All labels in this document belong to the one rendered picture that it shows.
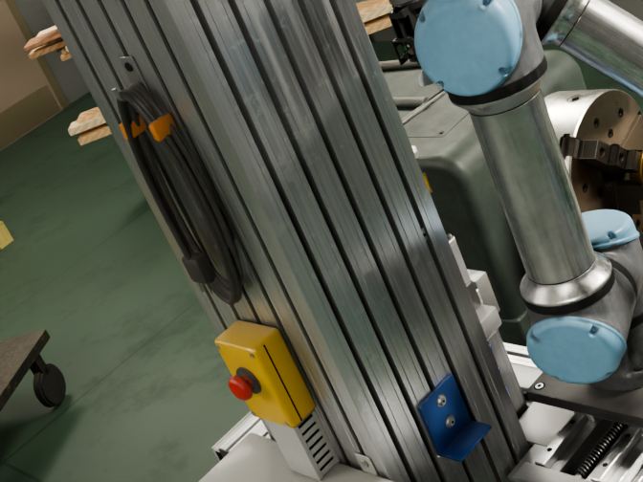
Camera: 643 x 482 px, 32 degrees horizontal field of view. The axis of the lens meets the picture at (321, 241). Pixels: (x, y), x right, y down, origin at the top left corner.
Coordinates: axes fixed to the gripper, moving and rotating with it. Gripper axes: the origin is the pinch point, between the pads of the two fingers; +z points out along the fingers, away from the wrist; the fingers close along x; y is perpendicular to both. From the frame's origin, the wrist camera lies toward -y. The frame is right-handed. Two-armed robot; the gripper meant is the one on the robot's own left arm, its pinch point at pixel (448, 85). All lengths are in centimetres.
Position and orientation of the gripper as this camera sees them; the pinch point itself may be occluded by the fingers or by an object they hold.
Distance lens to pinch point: 227.6
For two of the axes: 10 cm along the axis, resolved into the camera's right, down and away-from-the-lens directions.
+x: 7.0, 0.6, -7.2
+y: -6.2, 5.6, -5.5
